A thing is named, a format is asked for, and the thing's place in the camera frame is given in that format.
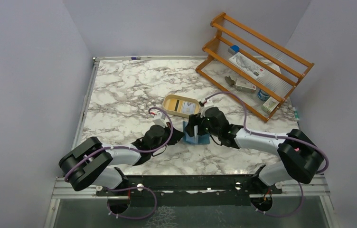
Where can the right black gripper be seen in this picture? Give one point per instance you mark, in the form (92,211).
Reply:
(193,120)

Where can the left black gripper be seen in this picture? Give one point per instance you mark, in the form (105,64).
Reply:
(176,136)

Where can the blue leather card holder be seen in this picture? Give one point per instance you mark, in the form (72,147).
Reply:
(190,140)

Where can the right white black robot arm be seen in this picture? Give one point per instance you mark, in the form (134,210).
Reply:
(300,160)

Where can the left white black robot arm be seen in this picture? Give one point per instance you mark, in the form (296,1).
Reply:
(96,163)

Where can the card in tray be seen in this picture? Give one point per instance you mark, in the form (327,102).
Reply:
(188,108)

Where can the yellow oval tray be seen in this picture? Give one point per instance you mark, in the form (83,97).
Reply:
(173,103)

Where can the brown small figurine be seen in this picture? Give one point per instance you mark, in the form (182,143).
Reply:
(230,81)

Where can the small beige red box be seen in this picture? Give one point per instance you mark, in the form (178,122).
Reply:
(244,85)

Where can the blue white can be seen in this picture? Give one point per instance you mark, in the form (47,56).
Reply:
(262,95)

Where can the small green white box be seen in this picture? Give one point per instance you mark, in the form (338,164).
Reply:
(269,105)

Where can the long white printed box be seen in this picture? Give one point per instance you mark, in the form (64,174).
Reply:
(248,66)

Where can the orange wooden rack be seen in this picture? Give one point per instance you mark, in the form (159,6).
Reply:
(284,70)

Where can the blue grey eraser block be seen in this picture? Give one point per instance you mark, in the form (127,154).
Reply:
(233,49)

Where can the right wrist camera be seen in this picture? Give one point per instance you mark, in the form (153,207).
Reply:
(205,105)

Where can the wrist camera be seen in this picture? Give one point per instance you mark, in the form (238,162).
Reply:
(205,105)
(159,118)

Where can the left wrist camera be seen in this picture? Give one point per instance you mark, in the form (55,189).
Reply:
(159,118)

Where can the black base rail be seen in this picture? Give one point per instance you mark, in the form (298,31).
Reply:
(189,190)

